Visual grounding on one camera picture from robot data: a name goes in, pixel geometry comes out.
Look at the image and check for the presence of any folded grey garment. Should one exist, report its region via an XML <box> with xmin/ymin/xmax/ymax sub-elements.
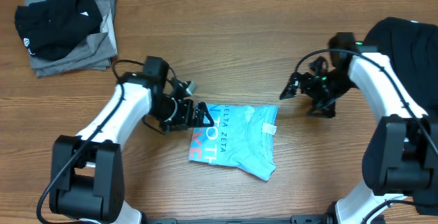
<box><xmin>24</xmin><ymin>0</ymin><xmax>118</xmax><ymax>77</ymax></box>

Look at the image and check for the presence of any folded black polo shirt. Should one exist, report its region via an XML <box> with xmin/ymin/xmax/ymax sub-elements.
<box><xmin>14</xmin><ymin>0</ymin><xmax>103</xmax><ymax>61</ymax></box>

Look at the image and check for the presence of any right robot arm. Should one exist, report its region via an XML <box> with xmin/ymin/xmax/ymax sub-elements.
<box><xmin>280</xmin><ymin>32</ymin><xmax>437</xmax><ymax>224</ymax></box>

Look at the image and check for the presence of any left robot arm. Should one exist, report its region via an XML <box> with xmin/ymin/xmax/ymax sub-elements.
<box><xmin>36</xmin><ymin>56</ymin><xmax>214</xmax><ymax>223</ymax></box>

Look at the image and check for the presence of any light blue t-shirt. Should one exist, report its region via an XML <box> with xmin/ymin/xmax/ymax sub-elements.
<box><xmin>188</xmin><ymin>104</ymin><xmax>279</xmax><ymax>181</ymax></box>

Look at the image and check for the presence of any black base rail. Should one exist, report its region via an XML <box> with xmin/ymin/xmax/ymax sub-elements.
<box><xmin>142</xmin><ymin>214</ymin><xmax>333</xmax><ymax>224</ymax></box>

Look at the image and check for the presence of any black garment at right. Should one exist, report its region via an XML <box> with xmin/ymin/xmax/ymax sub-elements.
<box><xmin>350</xmin><ymin>18</ymin><xmax>437</xmax><ymax>216</ymax></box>

